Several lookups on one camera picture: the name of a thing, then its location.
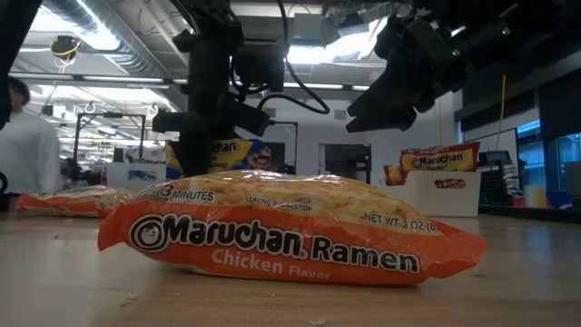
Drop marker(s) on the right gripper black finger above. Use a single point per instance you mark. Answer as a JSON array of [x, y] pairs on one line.
[[386, 100], [386, 123]]

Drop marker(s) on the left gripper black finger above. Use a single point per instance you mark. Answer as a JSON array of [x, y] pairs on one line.
[[185, 152], [203, 150]]

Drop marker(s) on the red beef ramen packet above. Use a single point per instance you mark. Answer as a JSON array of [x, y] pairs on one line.
[[436, 159], [394, 175]]

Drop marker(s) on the orange chicken ramen packet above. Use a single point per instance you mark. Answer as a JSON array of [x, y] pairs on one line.
[[68, 204], [272, 245]]

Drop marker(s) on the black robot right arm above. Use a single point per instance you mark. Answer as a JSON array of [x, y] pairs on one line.
[[522, 27]]

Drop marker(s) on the black cabinet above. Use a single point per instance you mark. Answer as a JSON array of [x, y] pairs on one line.
[[345, 159]]

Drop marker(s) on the long ceiling light bar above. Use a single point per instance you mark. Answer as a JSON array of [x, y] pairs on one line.
[[122, 79], [318, 86]]

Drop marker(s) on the white bin with red sticker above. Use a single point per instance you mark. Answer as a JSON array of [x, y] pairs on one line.
[[417, 200]]

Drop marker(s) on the distant black robot station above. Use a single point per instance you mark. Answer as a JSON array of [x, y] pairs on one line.
[[84, 175]]

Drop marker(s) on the grey ceiling unit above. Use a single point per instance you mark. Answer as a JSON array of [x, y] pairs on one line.
[[308, 29]]

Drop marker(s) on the person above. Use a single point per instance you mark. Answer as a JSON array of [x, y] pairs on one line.
[[32, 150]]

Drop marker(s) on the grey wall vent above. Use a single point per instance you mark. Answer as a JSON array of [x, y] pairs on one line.
[[340, 114]]

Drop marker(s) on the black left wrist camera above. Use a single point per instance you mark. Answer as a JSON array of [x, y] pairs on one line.
[[258, 68]]

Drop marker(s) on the black aluminium table frame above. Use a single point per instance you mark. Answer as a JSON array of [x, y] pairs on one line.
[[531, 213]]

